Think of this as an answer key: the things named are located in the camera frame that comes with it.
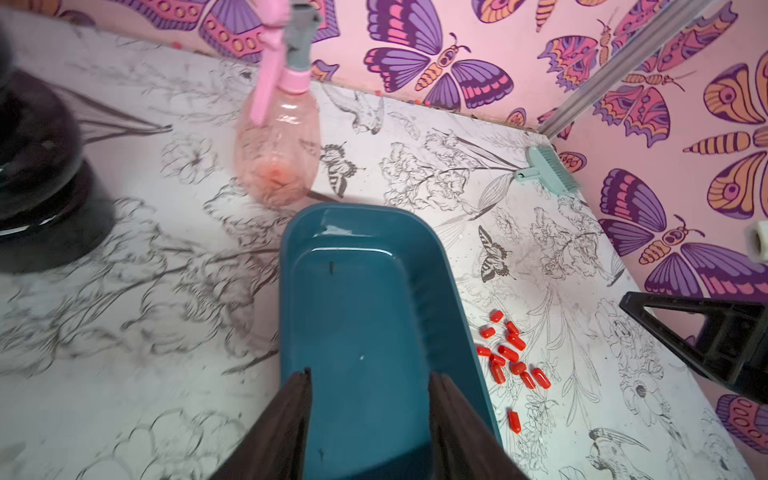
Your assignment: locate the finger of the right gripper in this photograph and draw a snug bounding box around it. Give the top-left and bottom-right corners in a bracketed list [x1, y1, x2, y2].
[620, 292, 767, 404]

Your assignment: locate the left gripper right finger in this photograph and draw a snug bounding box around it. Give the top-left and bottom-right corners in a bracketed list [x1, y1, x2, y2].
[428, 372, 526, 479]

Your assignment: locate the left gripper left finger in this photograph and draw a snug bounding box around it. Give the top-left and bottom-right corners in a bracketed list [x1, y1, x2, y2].
[212, 368, 312, 480]

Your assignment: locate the teal plastic storage box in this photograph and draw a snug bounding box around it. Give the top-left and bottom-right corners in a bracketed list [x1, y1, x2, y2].
[279, 203, 498, 479]

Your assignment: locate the pink spray bottle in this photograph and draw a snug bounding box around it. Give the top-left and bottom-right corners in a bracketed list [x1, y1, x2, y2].
[234, 1, 323, 207]

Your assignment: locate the green plant in black vase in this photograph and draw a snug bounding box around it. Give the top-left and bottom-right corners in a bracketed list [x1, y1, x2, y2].
[1, 35, 115, 274]

